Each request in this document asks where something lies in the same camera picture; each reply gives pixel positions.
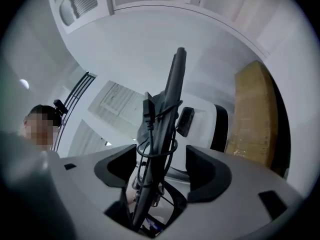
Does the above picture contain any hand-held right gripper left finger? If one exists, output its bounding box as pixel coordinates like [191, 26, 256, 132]
[48, 143, 153, 240]

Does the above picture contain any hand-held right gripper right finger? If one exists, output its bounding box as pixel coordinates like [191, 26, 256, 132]
[162, 145, 305, 240]

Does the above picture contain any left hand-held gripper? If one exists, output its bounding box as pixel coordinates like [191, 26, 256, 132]
[131, 178, 165, 209]

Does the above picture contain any black keyboard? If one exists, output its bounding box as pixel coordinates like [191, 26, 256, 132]
[131, 47, 188, 231]

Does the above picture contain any white and black service robot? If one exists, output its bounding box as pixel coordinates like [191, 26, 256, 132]
[136, 93, 230, 185]

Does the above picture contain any person's head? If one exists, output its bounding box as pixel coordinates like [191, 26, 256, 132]
[23, 104, 63, 153]

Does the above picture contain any brown cardboard box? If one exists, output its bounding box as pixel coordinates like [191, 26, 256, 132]
[224, 60, 280, 171]

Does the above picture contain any white ceiling vent panel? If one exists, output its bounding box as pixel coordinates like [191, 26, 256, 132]
[87, 80, 146, 128]

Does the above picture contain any black metal railing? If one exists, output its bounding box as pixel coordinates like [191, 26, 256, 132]
[51, 70, 98, 157]

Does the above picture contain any black head-mounted camera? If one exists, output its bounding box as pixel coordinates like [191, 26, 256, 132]
[53, 98, 69, 114]

